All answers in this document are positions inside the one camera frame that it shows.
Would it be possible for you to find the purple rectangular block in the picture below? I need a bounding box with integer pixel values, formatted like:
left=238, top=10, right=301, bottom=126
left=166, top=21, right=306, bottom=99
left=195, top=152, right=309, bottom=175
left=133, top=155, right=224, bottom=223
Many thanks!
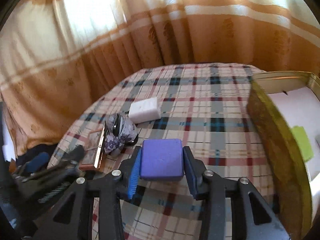
left=140, top=139, right=184, bottom=181

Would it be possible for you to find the purple sequin hair clip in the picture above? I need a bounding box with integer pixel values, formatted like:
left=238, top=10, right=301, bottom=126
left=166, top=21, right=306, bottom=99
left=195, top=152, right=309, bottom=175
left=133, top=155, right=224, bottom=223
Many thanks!
left=103, top=113, right=138, bottom=156

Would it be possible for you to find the white charger adapter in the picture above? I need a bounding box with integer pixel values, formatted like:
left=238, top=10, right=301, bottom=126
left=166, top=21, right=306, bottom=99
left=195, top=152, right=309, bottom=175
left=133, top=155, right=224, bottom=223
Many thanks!
left=128, top=97, right=161, bottom=124

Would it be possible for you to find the green toy brick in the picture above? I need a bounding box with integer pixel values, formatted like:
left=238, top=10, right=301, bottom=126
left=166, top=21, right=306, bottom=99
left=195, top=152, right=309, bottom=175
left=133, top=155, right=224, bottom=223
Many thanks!
left=291, top=126, right=314, bottom=163

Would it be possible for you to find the plaid tablecloth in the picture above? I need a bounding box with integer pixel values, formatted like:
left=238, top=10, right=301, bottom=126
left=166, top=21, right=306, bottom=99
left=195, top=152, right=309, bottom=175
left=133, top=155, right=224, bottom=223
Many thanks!
left=49, top=63, right=274, bottom=239

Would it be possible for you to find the gold metal tin tray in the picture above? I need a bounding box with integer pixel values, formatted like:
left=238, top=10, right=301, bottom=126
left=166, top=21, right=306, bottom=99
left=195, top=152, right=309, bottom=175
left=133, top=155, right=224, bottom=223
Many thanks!
left=247, top=71, right=319, bottom=239

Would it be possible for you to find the orange cream patterned curtain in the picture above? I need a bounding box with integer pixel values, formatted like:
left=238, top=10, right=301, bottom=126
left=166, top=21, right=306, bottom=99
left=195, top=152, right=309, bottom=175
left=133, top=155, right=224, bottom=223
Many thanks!
left=1, top=0, right=319, bottom=156

